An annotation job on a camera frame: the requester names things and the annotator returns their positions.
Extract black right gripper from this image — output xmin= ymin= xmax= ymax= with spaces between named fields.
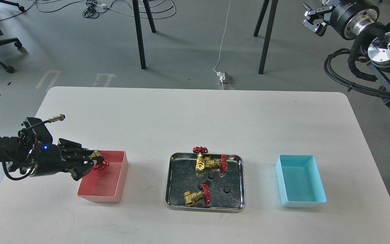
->
xmin=302 ymin=0 xmax=380 ymax=40

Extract white power adapter on floor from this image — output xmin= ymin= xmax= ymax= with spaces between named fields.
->
xmin=216 ymin=72 xmax=235 ymax=90

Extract blue plastic box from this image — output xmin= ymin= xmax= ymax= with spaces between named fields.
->
xmin=275 ymin=155 xmax=327 ymax=208

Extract black stand leg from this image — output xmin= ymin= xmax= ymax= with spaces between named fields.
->
xmin=253 ymin=0 xmax=278 ymax=75
xmin=132 ymin=0 xmax=156 ymax=70

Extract shiny metal tray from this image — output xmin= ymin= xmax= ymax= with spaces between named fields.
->
xmin=165 ymin=152 xmax=245 ymax=212

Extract brass valve red handle top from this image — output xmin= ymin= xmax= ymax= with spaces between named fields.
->
xmin=192 ymin=147 xmax=209 ymax=173

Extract black stand leg left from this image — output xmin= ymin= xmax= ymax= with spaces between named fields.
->
xmin=132 ymin=0 xmax=156 ymax=70

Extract pink plastic box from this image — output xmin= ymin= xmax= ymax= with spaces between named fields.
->
xmin=77 ymin=150 xmax=129 ymax=203

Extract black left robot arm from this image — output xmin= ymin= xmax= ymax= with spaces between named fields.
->
xmin=0 ymin=114 xmax=109 ymax=181

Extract black floor cables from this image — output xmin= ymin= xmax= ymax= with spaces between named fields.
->
xmin=29 ymin=0 xmax=177 ymax=20

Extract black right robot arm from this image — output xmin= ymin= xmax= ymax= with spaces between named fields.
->
xmin=302 ymin=0 xmax=390 ymax=110

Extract brass valve red handle bottom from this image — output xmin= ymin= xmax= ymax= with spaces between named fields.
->
xmin=183 ymin=187 xmax=212 ymax=207

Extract white cable on floor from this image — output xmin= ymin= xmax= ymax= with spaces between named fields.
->
xmin=213 ymin=0 xmax=232 ymax=73

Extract black stand leg right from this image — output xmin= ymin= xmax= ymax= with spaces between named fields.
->
xmin=253 ymin=0 xmax=278 ymax=75

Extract brass valve red handle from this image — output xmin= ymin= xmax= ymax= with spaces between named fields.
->
xmin=192 ymin=147 xmax=209 ymax=173
xmin=89 ymin=150 xmax=110 ymax=172
xmin=204 ymin=154 xmax=229 ymax=177
xmin=183 ymin=187 xmax=212 ymax=207

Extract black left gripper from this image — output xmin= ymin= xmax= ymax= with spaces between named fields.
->
xmin=29 ymin=138 xmax=102 ymax=181

